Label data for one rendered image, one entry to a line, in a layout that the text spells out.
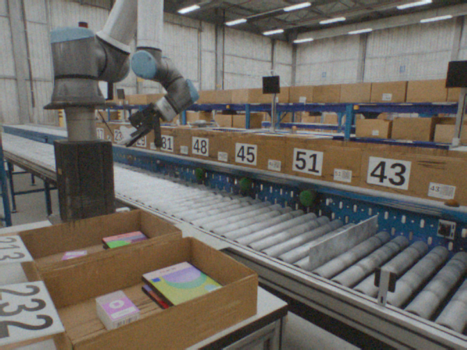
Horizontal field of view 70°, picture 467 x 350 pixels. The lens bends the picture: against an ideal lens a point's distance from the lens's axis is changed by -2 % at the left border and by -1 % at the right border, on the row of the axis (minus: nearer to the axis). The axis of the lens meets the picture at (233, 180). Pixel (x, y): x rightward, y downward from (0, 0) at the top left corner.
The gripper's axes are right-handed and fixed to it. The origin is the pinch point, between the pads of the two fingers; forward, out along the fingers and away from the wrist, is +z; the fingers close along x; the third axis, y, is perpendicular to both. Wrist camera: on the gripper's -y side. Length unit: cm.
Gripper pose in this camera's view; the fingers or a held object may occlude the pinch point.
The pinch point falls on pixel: (122, 147)
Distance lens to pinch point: 137.7
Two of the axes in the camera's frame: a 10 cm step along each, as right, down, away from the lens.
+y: -5.9, -8.0, -0.8
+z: -8.0, 6.0, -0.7
